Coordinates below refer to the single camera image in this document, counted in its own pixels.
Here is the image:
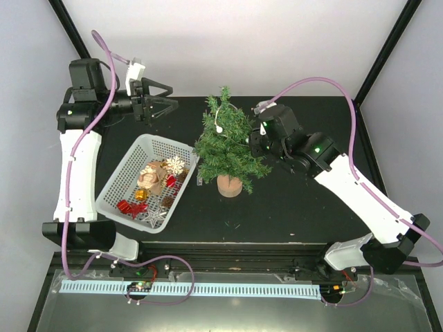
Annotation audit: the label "small green christmas tree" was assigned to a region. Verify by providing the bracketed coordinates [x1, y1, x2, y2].
[192, 85, 273, 199]

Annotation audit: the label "clear wire string lights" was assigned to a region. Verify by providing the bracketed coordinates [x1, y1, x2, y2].
[195, 102, 250, 187]

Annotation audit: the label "brown pine cone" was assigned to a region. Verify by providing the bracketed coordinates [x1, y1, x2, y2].
[177, 170, 188, 183]
[161, 196, 175, 209]

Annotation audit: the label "white plastic basket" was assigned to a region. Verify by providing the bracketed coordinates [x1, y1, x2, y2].
[96, 134, 199, 234]

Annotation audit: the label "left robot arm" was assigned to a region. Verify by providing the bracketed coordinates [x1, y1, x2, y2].
[42, 58, 178, 276]

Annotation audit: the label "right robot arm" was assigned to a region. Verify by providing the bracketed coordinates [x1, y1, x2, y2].
[248, 101, 430, 279]

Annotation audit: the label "white snowflake ornament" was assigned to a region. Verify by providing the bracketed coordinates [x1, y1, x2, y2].
[165, 156, 186, 176]

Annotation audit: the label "beige burlap sack ornament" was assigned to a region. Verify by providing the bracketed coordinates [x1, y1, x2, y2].
[137, 161, 168, 195]

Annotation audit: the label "red santa ornament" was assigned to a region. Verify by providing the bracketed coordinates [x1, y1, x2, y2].
[166, 174, 177, 188]

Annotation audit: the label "gold gift box ornament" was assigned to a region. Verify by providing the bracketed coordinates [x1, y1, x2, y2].
[134, 189, 149, 201]

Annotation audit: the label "red gold gift ornament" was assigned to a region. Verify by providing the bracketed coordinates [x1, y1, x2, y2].
[116, 200, 133, 214]

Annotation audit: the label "red star ornament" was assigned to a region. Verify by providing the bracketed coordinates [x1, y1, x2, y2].
[130, 202, 148, 220]

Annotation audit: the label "silver star ornament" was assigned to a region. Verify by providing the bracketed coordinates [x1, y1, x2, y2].
[142, 207, 168, 229]

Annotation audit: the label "right circuit board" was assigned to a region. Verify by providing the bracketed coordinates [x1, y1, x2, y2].
[322, 281, 356, 295]

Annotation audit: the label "circuit board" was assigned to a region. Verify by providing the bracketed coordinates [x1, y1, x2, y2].
[127, 282, 152, 293]
[322, 281, 356, 295]

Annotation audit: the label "left circuit board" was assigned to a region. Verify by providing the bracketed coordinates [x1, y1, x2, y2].
[127, 282, 152, 293]

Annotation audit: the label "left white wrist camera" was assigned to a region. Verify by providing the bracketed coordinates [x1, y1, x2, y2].
[125, 58, 145, 96]

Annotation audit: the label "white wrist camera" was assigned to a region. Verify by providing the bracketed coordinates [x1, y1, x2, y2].
[125, 58, 145, 96]
[254, 101, 277, 137]

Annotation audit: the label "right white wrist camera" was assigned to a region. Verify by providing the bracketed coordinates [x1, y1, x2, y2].
[254, 101, 277, 137]

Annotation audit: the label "left black frame post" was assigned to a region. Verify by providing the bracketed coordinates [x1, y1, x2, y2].
[48, 0, 91, 59]

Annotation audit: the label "black frame post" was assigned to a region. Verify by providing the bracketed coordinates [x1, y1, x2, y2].
[48, 0, 91, 59]
[354, 0, 422, 107]

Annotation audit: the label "white slotted cable duct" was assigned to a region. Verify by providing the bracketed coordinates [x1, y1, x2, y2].
[59, 280, 321, 300]

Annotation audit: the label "right black frame post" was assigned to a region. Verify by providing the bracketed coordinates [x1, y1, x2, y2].
[354, 0, 422, 107]

